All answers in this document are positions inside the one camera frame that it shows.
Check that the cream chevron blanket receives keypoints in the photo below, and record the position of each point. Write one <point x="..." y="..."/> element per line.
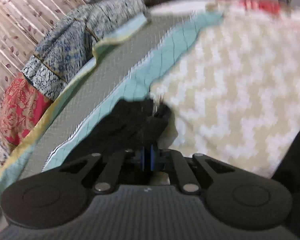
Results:
<point x="235" y="95"/>

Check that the floral pleated curtain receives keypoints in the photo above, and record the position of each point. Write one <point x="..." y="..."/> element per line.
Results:
<point x="23" y="23"/>

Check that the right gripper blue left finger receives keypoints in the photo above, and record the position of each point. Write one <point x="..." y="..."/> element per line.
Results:
<point x="142" y="158"/>

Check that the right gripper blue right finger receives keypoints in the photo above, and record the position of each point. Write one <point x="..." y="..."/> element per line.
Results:
<point x="152" y="158"/>

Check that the red floral quilt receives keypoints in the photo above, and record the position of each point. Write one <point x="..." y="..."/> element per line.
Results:
<point x="21" y="109"/>

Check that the black pants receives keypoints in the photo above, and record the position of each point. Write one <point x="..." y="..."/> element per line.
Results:
<point x="129" y="126"/>

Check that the blue white patterned cloth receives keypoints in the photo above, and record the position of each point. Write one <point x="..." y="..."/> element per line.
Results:
<point x="67" y="47"/>

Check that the light teal quilt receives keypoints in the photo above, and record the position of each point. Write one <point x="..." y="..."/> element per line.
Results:
<point x="128" y="61"/>

